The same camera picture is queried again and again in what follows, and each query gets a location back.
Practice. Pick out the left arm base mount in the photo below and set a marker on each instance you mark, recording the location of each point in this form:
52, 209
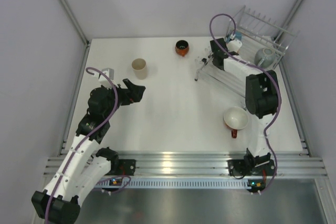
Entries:
125, 167

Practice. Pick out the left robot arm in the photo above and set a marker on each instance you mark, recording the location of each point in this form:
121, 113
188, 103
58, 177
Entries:
86, 162

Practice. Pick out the silver metal dish rack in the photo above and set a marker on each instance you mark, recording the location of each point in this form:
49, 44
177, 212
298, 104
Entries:
257, 32

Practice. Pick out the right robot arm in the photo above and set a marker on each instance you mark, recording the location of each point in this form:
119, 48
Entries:
262, 99

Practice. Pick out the blue ceramic mug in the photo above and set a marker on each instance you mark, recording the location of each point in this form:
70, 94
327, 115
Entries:
238, 35

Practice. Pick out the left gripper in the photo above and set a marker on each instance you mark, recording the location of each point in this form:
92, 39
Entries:
127, 94

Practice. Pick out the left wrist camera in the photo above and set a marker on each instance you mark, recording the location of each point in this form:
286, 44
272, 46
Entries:
108, 80

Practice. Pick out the beige tumbler cup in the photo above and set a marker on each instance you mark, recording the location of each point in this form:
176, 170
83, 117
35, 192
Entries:
139, 68

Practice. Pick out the white and red mug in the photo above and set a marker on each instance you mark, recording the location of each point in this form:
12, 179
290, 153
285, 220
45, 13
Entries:
235, 119

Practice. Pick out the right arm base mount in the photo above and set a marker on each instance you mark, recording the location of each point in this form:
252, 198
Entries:
237, 168

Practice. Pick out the black and red bowl cup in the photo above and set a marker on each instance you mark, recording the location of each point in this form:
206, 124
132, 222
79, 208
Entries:
182, 47

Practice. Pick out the slotted cable duct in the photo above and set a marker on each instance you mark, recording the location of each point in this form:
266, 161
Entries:
179, 183

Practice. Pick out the grey ceramic mug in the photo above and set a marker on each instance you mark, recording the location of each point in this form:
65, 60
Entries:
264, 57

